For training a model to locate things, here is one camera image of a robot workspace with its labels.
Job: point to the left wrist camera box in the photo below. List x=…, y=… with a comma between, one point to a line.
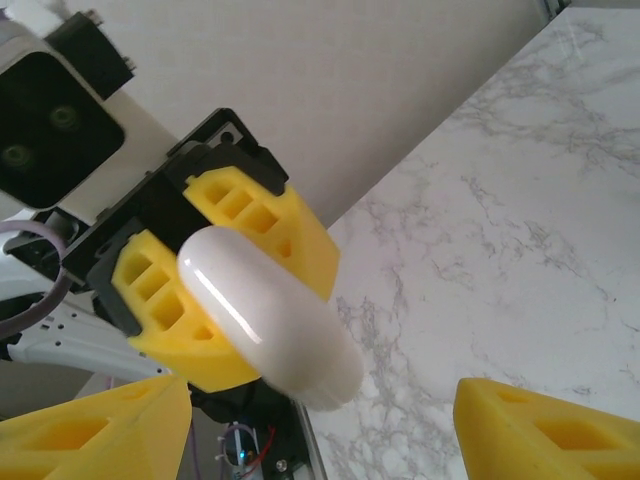
x=30, y=90

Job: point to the white earbud charging case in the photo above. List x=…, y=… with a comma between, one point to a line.
x=270, y=320

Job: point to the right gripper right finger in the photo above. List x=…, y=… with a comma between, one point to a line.
x=550, y=445

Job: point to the aluminium table edge rail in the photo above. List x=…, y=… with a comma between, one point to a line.
x=310, y=445

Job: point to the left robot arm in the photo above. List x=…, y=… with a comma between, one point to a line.
x=75, y=345

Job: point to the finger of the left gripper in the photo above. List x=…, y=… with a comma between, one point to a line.
x=300, y=235
x=165, y=325

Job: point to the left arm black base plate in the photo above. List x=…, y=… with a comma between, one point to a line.
x=225, y=405

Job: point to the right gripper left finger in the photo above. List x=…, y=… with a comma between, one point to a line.
x=75, y=445

